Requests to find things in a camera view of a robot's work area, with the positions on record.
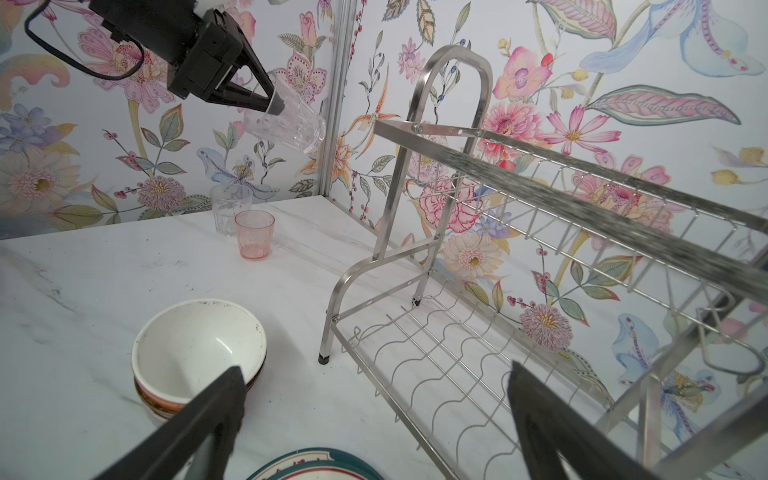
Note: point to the orange bowl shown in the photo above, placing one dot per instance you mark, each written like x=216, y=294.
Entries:
x=185, y=347

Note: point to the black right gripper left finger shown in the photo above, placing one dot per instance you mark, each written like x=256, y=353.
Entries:
x=198, y=440

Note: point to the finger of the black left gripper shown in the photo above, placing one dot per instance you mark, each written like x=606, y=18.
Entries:
x=231, y=94
x=248, y=59

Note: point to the pink drinking glass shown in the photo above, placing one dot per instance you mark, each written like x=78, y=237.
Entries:
x=254, y=232

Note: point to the clear drinking glass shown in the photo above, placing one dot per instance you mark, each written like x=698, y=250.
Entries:
x=289, y=120
x=227, y=200

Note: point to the pink floral patterned bowl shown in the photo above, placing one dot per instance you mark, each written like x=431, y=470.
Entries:
x=161, y=408

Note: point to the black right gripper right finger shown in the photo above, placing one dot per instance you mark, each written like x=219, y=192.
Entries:
x=551, y=434

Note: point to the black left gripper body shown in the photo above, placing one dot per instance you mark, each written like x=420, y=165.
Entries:
x=200, y=50

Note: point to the aluminium left corner frame post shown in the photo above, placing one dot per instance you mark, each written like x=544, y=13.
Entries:
x=341, y=53

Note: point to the steel two-tier dish rack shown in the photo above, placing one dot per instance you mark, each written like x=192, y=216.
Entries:
x=640, y=144

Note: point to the dark rimmed white plate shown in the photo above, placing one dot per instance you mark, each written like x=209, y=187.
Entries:
x=310, y=454

